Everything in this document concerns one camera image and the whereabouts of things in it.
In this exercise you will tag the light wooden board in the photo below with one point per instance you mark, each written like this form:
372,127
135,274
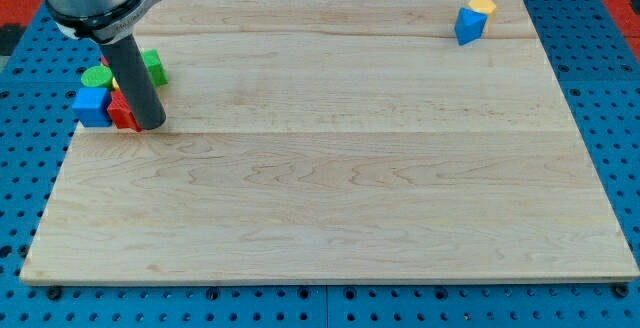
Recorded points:
335,142

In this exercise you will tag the green cube block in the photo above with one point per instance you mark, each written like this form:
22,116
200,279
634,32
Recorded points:
155,68

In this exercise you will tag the blue triangular prism block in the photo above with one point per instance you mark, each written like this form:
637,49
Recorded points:
469,25

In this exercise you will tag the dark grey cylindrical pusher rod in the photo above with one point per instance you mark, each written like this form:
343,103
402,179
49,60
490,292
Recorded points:
129,70

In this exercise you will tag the yellow hexagonal block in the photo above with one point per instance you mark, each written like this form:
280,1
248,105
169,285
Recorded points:
487,7

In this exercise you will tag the blue cube block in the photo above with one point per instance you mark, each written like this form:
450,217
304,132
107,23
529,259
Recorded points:
90,107

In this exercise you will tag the green cylinder block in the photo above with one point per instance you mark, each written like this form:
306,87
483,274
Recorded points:
98,76

